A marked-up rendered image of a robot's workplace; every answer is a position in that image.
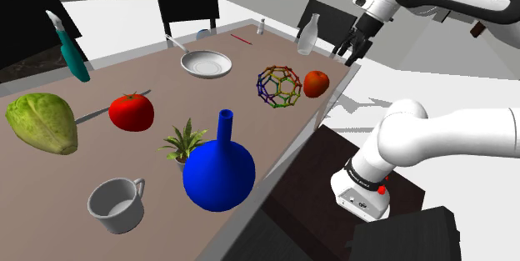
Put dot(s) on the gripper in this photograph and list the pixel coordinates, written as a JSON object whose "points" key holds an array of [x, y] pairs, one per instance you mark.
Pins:
{"points": [[369, 25]]}

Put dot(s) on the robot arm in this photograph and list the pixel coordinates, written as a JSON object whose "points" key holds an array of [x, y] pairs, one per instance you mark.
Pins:
{"points": [[438, 134]]}

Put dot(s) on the clear glass bottle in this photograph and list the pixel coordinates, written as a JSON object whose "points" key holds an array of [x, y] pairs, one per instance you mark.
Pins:
{"points": [[307, 40]]}

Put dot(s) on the red apple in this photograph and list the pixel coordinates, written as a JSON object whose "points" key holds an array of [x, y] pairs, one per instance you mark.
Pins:
{"points": [[316, 84]]}

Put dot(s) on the small white shaker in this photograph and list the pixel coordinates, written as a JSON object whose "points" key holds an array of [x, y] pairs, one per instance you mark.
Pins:
{"points": [[260, 28]]}

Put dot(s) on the red pencil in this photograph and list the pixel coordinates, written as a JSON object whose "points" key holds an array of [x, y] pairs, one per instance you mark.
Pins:
{"points": [[241, 39]]}

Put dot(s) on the brown dining table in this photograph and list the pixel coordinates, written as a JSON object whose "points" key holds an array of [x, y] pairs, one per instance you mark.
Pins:
{"points": [[243, 122]]}

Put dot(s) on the silver frying pan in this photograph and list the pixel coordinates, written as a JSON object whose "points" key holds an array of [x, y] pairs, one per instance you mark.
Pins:
{"points": [[206, 65]]}

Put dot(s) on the blue and white round object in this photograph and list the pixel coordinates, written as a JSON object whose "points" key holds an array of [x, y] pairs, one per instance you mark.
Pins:
{"points": [[202, 34]]}

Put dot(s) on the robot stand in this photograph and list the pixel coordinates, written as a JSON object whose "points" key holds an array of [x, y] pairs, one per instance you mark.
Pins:
{"points": [[308, 195]]}

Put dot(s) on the blue round vase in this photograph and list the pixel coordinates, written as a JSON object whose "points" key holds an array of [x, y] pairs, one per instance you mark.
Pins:
{"points": [[219, 175]]}

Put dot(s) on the small potted green plant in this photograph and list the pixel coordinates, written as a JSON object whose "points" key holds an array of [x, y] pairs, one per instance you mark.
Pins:
{"points": [[185, 142]]}

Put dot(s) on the red tomato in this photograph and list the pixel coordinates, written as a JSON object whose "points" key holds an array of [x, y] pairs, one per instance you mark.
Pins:
{"points": [[132, 113]]}

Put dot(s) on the grey table knife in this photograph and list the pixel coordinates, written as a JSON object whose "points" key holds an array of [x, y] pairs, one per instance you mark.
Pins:
{"points": [[91, 114]]}

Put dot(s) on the teal spray bottle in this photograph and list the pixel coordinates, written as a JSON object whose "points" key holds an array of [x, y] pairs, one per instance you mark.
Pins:
{"points": [[73, 57]]}

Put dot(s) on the grey cup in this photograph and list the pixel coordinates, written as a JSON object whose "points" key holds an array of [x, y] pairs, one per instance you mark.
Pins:
{"points": [[122, 215]]}

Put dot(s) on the green lettuce head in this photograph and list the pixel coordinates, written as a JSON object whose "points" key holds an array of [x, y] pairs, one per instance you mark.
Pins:
{"points": [[40, 124]]}

